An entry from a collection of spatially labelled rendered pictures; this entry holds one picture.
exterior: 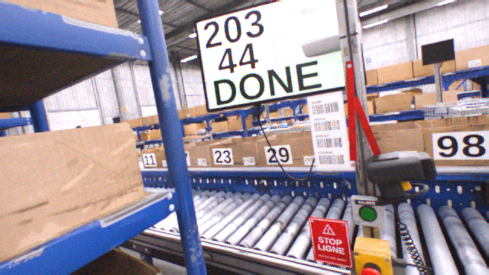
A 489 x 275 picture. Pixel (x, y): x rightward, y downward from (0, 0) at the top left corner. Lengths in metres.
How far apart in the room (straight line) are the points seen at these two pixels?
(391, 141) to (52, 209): 1.18
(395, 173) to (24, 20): 0.60
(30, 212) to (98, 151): 0.08
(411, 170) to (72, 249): 0.55
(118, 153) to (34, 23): 0.15
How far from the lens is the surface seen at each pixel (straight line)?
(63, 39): 0.28
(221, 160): 1.58
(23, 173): 0.29
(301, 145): 1.30
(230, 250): 0.94
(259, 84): 0.73
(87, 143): 0.31
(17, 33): 0.27
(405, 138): 1.24
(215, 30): 0.81
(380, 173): 0.58
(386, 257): 0.65
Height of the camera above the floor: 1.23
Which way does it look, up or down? 5 degrees down
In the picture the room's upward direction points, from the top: 9 degrees counter-clockwise
